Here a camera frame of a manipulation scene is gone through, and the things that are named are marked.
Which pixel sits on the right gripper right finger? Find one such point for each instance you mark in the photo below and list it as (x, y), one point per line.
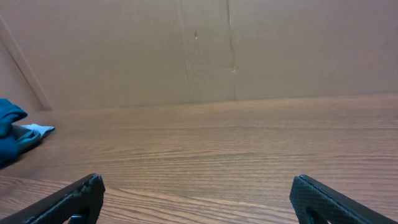
(316, 203)

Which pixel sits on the light blue folded garment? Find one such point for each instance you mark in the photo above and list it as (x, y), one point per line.
(29, 136)

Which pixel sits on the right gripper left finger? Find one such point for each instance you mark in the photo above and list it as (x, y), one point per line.
(79, 202)

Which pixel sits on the blue polo shirt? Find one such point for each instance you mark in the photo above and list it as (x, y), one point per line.
(13, 143)

